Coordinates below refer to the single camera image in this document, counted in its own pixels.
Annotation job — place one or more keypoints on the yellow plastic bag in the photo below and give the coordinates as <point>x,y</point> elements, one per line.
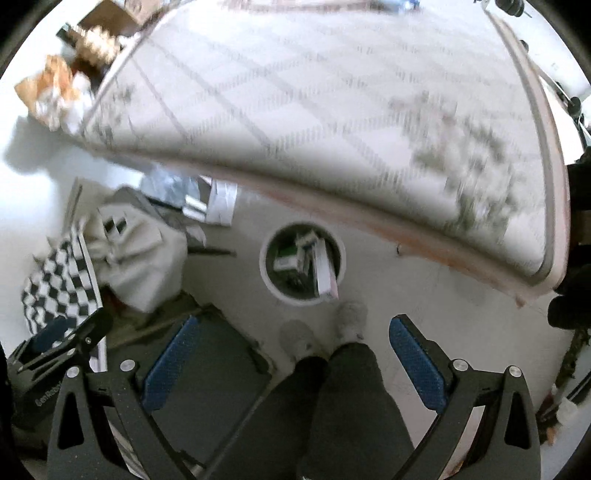
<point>51,90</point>

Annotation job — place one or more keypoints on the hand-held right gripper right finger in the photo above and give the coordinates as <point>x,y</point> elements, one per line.
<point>418,364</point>

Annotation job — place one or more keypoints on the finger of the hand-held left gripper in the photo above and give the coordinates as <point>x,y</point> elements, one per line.
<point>90,332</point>
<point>51,331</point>

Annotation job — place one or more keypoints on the golden bottle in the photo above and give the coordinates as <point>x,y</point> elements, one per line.
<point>94,44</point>

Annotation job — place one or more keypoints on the round white bin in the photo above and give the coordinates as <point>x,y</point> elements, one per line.
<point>272,281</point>

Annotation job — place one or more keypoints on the grey slipper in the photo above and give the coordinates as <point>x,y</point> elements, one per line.
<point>298,337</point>
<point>351,319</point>

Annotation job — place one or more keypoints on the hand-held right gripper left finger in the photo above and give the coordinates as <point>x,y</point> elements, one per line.
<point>171,362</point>

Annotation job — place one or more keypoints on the person's dark trouser legs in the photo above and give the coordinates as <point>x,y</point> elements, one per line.
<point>341,415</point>

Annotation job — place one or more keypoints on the small barbell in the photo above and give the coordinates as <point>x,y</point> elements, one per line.
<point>572,104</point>

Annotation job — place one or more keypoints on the white paper packet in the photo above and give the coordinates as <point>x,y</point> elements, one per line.
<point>220,203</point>

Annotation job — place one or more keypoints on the dark grey flat board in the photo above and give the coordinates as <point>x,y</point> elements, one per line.
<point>217,369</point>

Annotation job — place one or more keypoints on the beige cloth bag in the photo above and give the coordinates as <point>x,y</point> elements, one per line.
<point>134,258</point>

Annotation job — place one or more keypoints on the black white checkered cloth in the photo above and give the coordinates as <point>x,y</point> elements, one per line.
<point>57,286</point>

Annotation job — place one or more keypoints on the cardboard box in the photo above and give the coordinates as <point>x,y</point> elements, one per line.
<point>117,11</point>

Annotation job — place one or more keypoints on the table with floral patterned top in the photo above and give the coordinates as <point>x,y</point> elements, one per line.
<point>300,115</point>

